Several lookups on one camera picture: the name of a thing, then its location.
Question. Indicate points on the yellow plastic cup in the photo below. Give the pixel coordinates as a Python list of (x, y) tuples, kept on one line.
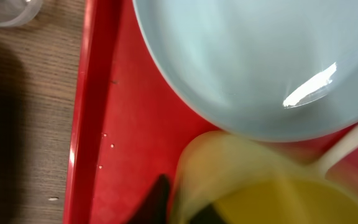
[(224, 178)]

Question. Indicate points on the white plastic spoon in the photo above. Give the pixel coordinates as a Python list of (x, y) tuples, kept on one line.
[(335, 154)]

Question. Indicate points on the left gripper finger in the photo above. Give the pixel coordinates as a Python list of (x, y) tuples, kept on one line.
[(153, 209)]

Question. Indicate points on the light blue plate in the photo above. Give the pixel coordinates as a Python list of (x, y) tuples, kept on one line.
[(271, 70)]

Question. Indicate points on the red serving tray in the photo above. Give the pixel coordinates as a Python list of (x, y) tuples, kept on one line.
[(129, 125)]

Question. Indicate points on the clear plastic bin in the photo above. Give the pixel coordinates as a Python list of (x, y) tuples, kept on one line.
[(15, 13)]

